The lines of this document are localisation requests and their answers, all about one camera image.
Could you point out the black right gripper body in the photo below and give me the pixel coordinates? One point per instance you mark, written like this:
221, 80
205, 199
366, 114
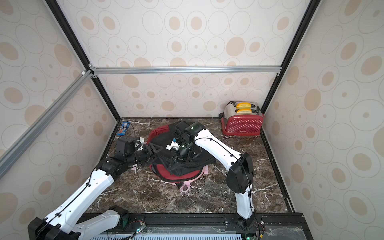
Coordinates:
176, 156

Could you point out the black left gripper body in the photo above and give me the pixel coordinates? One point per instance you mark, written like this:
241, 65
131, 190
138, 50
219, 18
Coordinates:
145, 154

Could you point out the red backpack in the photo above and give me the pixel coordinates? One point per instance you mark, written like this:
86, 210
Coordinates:
161, 136

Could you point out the pink backpack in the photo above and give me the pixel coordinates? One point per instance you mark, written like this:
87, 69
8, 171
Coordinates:
183, 183

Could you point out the black backpack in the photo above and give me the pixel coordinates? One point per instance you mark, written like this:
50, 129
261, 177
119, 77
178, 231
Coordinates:
179, 157

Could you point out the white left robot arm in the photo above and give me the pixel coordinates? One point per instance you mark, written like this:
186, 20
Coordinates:
62, 223

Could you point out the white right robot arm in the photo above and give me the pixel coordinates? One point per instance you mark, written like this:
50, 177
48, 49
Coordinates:
240, 171

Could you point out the blue candy packet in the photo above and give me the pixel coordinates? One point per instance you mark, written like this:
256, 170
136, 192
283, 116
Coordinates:
124, 126

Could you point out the red polka dot toaster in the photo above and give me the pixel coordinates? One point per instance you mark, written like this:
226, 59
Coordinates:
241, 125

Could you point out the yellow toast slice front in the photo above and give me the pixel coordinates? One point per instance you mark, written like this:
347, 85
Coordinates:
244, 111

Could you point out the yellow toast slice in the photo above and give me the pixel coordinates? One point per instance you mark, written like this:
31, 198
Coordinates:
244, 105
244, 111

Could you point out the yellow toast slice rear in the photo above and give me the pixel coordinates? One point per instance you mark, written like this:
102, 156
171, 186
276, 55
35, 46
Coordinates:
244, 105

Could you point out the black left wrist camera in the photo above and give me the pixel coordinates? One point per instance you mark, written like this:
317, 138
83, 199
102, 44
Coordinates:
126, 147

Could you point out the horizontal aluminium rail back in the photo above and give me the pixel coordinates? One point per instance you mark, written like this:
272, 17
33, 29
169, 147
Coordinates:
184, 70

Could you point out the aluminium rail left wall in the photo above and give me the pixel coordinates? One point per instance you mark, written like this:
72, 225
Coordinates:
20, 146

